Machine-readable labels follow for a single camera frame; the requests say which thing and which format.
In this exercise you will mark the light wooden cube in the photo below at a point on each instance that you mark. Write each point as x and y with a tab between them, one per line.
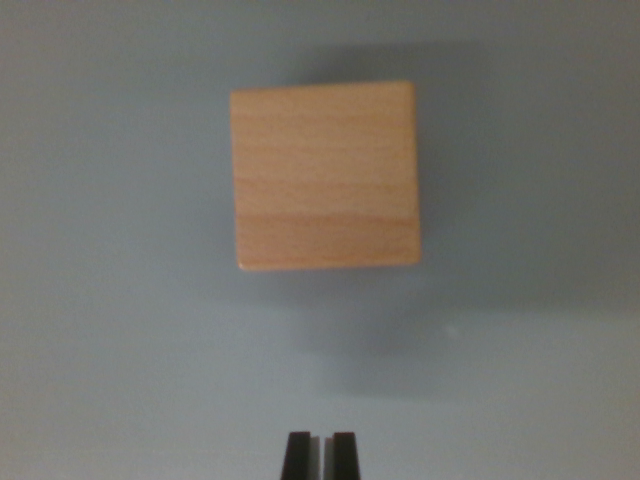
325	175

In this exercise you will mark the grey plastic bin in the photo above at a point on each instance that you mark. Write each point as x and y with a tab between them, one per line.
100	250

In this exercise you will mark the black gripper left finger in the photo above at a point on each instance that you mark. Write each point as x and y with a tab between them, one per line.
298	457

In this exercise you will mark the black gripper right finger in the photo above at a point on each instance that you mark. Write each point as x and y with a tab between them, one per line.
345	457

